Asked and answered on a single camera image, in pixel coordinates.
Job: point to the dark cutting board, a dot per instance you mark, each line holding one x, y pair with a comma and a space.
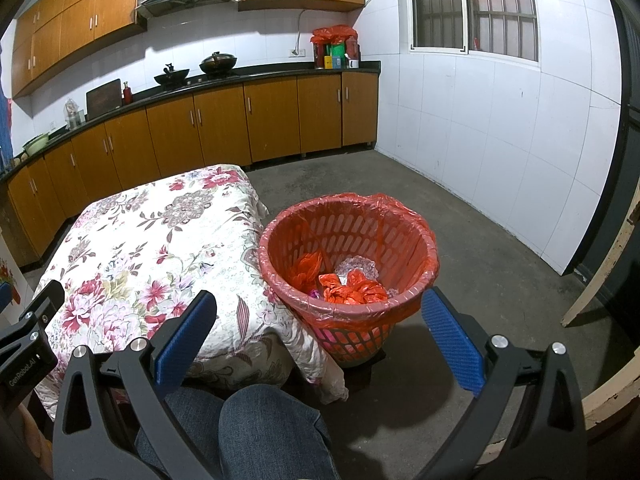
104, 96

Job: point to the red plastic lattice basket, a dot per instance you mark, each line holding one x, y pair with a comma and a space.
360, 345

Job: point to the barred window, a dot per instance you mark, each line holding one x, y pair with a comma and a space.
465, 10

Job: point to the cream wooden door frame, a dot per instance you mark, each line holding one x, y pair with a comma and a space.
600, 270

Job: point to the person's leg in jeans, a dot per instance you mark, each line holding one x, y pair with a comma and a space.
270, 435

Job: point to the long red plastic bag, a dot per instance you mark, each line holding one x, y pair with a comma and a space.
306, 270

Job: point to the red bottle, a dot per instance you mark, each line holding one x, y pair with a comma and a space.
127, 92

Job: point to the blue hanging cloth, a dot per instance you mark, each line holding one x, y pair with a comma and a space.
4, 120

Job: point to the glass jar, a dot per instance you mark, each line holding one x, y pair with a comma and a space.
72, 110

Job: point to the red plastic liner bag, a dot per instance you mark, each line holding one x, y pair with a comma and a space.
395, 205

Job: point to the red shopping bag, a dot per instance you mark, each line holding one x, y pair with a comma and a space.
334, 37

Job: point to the person's left hand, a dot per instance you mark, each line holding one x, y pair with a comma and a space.
35, 435

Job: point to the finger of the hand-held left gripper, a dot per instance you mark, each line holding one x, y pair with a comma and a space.
45, 300

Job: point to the wooden base cabinets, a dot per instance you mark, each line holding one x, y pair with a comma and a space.
220, 125

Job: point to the purple plastic bag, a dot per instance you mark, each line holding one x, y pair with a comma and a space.
315, 292

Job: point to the black pot with lid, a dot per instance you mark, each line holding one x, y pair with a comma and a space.
217, 64

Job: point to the floral tablecloth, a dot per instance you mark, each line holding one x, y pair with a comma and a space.
165, 240

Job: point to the green box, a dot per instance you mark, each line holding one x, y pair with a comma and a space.
339, 52

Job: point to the black wok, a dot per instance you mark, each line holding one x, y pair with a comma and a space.
171, 77

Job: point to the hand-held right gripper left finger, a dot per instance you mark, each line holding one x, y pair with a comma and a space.
182, 340

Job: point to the black kitchen countertop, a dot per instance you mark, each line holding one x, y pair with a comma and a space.
280, 71

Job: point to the balled red plastic bag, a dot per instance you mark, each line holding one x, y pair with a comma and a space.
352, 291

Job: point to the clear bubble wrap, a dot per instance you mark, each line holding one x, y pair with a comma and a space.
357, 264

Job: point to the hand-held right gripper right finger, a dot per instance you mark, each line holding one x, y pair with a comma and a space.
452, 345

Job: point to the white wall socket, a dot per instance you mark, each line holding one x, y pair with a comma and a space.
297, 52

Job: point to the dark door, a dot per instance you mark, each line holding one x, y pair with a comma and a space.
625, 160

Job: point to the green enamel pot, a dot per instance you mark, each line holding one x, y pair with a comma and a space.
36, 144

